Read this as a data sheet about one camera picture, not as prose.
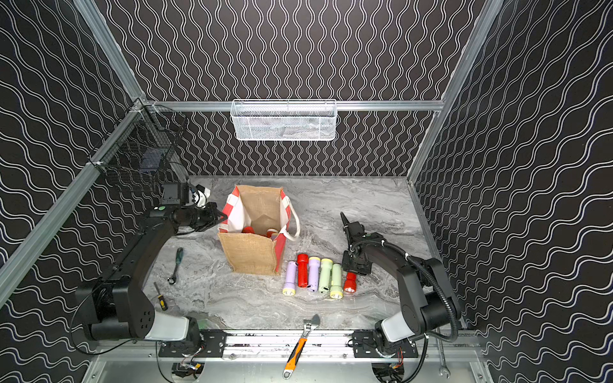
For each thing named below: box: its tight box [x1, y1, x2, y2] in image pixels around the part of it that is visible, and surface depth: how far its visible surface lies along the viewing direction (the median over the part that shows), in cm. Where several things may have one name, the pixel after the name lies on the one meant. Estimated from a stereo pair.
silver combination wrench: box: [436, 337, 451, 380], surface depth 73 cm
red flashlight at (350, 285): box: [343, 271, 357, 293], surface depth 86 cm
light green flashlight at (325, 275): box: [318, 257, 333, 295], surface depth 88 cm
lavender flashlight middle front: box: [308, 256, 321, 293], surface depth 89 cm
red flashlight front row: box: [296, 252, 309, 289], surface depth 89 cm
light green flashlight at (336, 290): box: [329, 263, 344, 300], surface depth 87 cm
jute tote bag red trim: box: [217, 185, 301, 276], surface depth 89 cm
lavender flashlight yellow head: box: [282, 260, 298, 297], surface depth 87 cm
